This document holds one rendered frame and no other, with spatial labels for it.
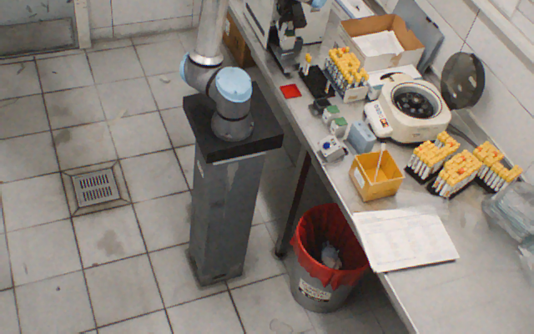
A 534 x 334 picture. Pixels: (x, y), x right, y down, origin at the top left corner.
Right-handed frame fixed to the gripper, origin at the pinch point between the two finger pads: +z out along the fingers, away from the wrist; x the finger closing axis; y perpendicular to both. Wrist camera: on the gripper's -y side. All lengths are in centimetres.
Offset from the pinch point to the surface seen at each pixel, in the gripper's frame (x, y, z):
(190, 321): 55, -59, 101
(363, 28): -38.2, 3.8, 4.6
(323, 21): -20.7, 9.1, 1.9
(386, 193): -7, -75, 11
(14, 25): 101, 135, 77
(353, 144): -6, -51, 11
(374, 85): -26.4, -28.3, 6.5
